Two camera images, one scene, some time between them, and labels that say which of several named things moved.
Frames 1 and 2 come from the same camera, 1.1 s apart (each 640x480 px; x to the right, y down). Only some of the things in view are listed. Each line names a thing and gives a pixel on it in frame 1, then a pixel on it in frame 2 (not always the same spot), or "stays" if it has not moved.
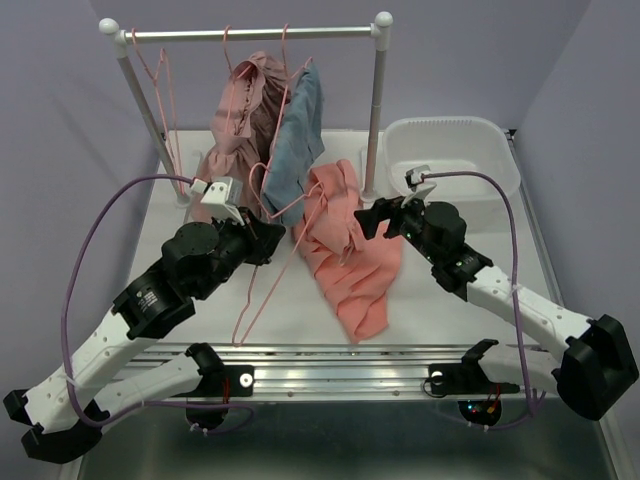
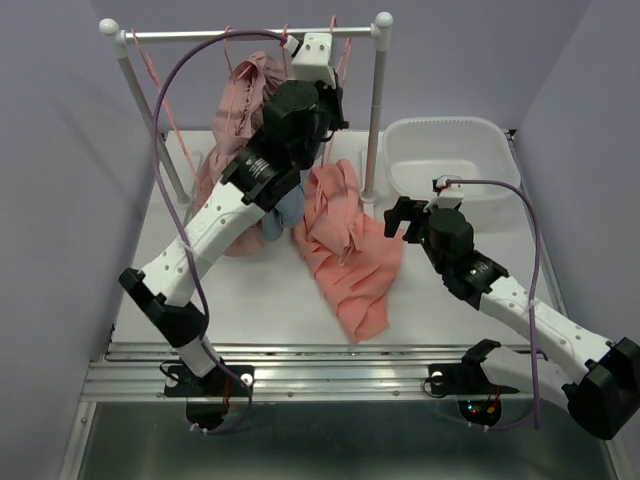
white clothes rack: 379,31 stays
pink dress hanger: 233,78 stays
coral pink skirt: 356,271 stays
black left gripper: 261,236 -> 332,94
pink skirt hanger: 320,191 -> 339,42
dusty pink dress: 242,124 stays
